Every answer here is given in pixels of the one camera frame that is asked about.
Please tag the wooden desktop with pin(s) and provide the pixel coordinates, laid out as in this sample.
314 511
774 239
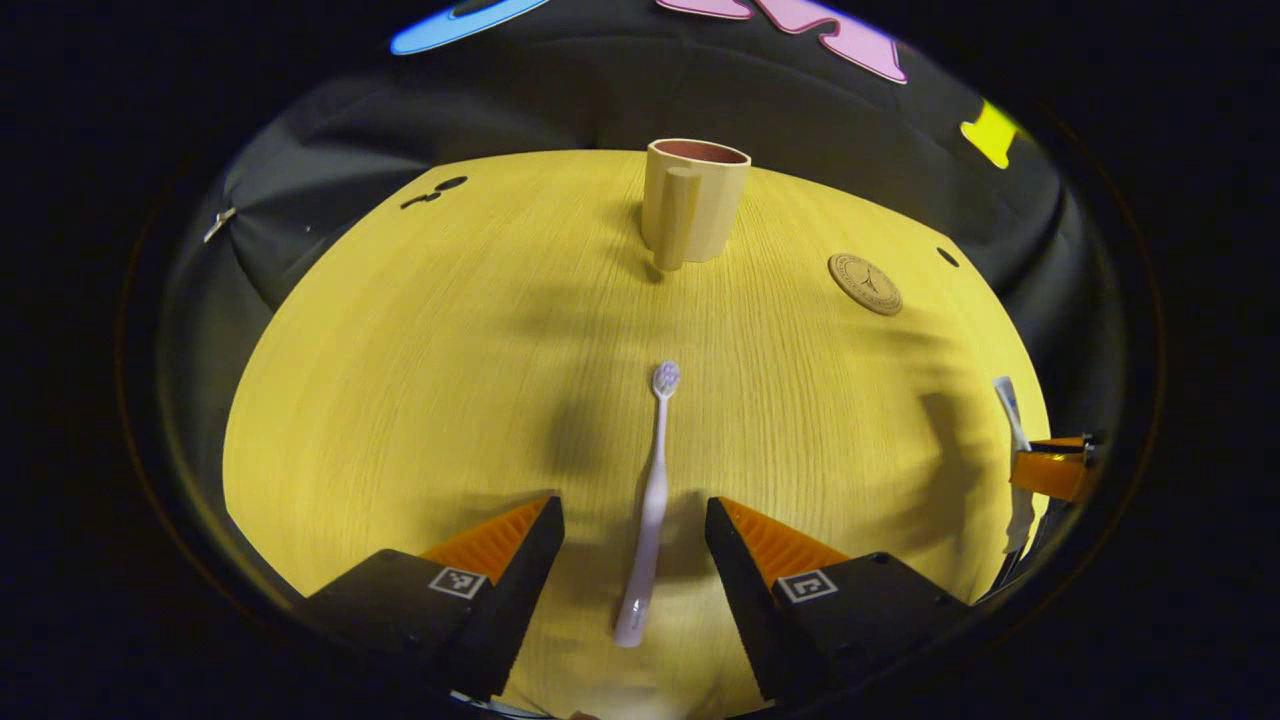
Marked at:
420 380

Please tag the small silver clip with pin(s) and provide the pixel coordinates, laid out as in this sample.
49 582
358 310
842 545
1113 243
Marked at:
220 222

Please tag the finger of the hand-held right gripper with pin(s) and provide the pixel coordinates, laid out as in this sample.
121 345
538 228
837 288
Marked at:
1040 545
1050 472

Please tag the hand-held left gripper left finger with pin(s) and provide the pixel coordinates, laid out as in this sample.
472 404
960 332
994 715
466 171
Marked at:
520 590

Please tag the pale pink toothbrush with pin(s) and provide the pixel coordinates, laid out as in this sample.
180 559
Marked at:
655 500

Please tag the round brown coaster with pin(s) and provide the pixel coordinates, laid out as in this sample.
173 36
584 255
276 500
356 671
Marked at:
865 285

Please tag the black backdrop cloth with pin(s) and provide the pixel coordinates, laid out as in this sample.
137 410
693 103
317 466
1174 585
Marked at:
500 90

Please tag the beige cup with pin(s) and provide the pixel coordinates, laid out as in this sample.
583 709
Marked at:
705 210

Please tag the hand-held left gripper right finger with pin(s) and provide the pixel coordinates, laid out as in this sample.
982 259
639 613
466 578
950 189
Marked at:
745 590

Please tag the white toothpaste tube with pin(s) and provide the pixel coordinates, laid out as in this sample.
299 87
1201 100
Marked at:
1012 410

